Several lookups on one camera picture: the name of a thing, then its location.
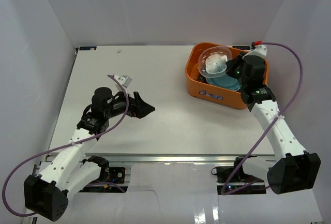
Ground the light teal round plate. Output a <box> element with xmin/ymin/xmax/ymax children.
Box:
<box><xmin>206</xmin><ymin>75</ymin><xmax>240</xmax><ymax>91</ymax></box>

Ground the clear glass bowl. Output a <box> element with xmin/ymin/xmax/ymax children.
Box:
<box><xmin>198</xmin><ymin>46</ymin><xmax>232</xmax><ymax>78</ymax></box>

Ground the black floral square plate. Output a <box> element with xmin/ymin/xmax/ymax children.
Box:
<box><xmin>197</xmin><ymin>74</ymin><xmax>207</xmax><ymax>84</ymax></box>

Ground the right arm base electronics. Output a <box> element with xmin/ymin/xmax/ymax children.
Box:
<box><xmin>210</xmin><ymin>166</ymin><xmax>267</xmax><ymax>196</ymax></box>

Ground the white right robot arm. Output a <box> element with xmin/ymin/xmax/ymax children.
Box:
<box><xmin>226</xmin><ymin>54</ymin><xmax>321</xmax><ymax>195</ymax></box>

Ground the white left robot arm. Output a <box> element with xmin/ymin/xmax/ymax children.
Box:
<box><xmin>24</xmin><ymin>87</ymin><xmax>155</xmax><ymax>221</ymax></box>

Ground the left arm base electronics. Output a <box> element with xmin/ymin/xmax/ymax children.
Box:
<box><xmin>80</xmin><ymin>167</ymin><xmax>128</xmax><ymax>193</ymax></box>

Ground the orange plastic bin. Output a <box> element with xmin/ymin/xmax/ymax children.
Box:
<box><xmin>185</xmin><ymin>42</ymin><xmax>275</xmax><ymax>110</ymax></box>

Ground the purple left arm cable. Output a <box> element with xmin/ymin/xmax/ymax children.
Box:
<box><xmin>2</xmin><ymin>73</ymin><xmax>130</xmax><ymax>217</ymax></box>

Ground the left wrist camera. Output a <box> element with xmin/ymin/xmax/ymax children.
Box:
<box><xmin>108</xmin><ymin>74</ymin><xmax>132</xmax><ymax>89</ymax></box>

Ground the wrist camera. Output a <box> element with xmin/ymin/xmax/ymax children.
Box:
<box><xmin>108</xmin><ymin>74</ymin><xmax>132</xmax><ymax>89</ymax></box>
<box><xmin>249</xmin><ymin>41</ymin><xmax>267</xmax><ymax>58</ymax></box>

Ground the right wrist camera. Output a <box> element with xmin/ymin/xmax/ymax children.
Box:
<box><xmin>249</xmin><ymin>41</ymin><xmax>267</xmax><ymax>58</ymax></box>

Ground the aluminium table edge rail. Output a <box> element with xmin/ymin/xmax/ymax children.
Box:
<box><xmin>43</xmin><ymin>153</ymin><xmax>277</xmax><ymax>165</ymax></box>

